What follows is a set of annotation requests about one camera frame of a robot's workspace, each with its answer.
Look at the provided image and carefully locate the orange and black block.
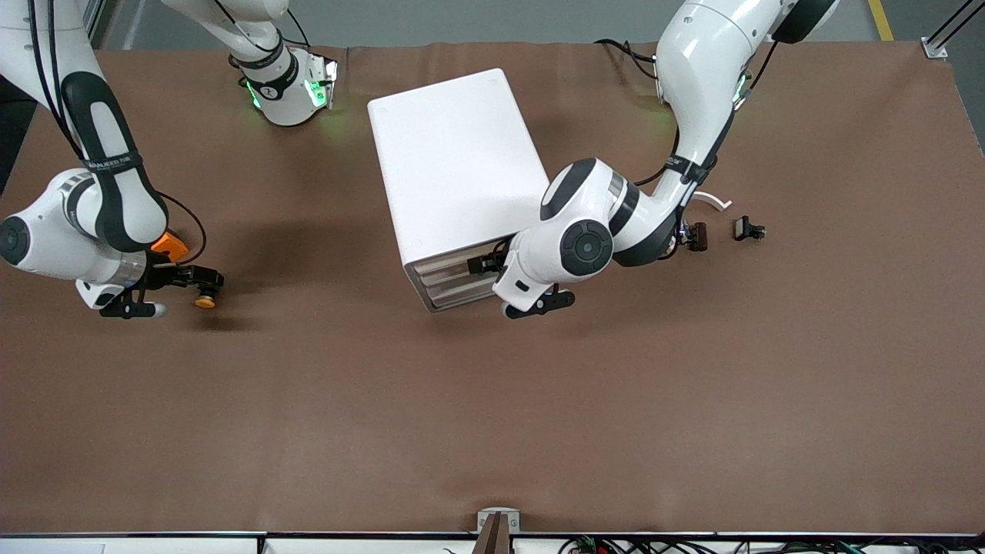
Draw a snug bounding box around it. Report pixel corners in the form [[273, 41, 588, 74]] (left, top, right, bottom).
[[150, 230, 190, 261]]

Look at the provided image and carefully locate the brown table cover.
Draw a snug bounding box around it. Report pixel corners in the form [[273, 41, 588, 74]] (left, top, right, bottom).
[[0, 40, 985, 536]]

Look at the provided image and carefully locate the black arm base cable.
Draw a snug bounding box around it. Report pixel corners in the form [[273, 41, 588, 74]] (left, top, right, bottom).
[[594, 37, 661, 70]]

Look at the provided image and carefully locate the metal table edge bracket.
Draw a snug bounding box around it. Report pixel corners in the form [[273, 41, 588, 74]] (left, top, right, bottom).
[[473, 508, 521, 554]]

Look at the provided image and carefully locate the aluminium frame post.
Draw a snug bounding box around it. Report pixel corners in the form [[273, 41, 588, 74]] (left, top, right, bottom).
[[75, 0, 105, 48], [922, 0, 985, 59]]

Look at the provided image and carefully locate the white table edge rail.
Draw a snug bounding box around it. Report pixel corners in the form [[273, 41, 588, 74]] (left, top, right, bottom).
[[0, 531, 985, 554]]

